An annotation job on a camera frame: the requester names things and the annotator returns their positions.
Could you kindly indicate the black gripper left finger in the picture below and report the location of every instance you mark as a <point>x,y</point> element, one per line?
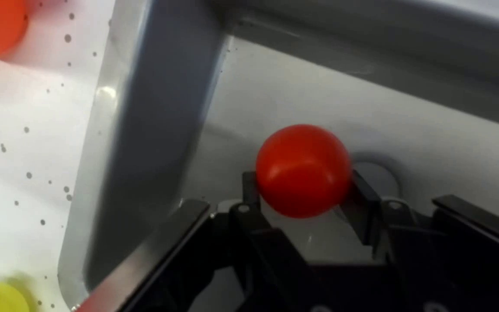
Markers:
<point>270,270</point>

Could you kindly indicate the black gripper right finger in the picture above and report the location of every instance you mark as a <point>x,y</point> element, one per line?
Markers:
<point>393,230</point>

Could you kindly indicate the small red ball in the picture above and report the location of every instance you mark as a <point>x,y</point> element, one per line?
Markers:
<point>304,171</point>

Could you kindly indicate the grey toy sink basin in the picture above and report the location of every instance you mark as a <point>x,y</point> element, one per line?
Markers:
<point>192,90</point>

